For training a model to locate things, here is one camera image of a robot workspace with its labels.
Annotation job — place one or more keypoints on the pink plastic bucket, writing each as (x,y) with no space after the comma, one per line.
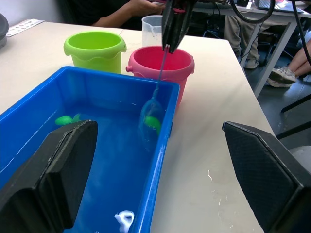
(167,65)

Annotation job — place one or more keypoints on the grey rounded robot body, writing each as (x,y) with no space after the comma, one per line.
(301,157)

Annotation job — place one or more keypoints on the white background table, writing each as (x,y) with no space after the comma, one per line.
(274,55)

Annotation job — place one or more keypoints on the white perforated strip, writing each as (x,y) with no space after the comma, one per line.
(23,27)

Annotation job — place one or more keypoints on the blue plastic tub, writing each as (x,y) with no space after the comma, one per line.
(116,97)

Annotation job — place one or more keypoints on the person bare legs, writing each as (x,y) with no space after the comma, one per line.
(300,58)

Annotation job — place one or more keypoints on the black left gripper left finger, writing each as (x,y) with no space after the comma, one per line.
(36,184)

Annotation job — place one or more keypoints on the green plastic bucket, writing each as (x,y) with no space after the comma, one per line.
(94,52)

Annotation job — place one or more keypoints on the black metal frame legs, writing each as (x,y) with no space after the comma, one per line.
(295,114)

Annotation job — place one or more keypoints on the white grey sneaker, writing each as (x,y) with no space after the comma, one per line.
(281,77)

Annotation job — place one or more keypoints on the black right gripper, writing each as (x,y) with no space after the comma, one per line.
(180,5)

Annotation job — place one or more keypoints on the clear plastic measuring cup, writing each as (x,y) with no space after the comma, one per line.
(149,31)

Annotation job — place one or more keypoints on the person bare hand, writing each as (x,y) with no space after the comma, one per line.
(145,7)

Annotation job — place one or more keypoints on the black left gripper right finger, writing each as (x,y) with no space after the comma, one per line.
(272,184)

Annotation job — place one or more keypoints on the person in khaki trousers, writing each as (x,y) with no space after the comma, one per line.
(236,36)

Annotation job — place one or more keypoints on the grey rounded object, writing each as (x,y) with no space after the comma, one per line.
(3,31)

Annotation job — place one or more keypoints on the green toy fish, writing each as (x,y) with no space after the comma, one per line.
(153,122)
(63,120)

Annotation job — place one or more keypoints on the white toy fish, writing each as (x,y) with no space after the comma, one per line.
(125,220)

